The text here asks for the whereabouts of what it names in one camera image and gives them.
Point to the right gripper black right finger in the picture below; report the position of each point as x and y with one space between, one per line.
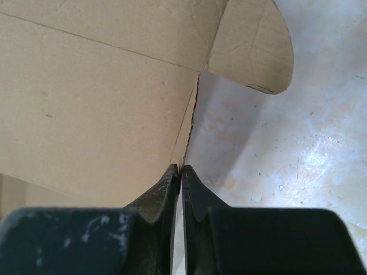
196 197

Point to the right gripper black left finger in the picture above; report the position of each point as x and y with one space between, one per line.
159 202

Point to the brown cardboard box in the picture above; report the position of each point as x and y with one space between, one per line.
97 97

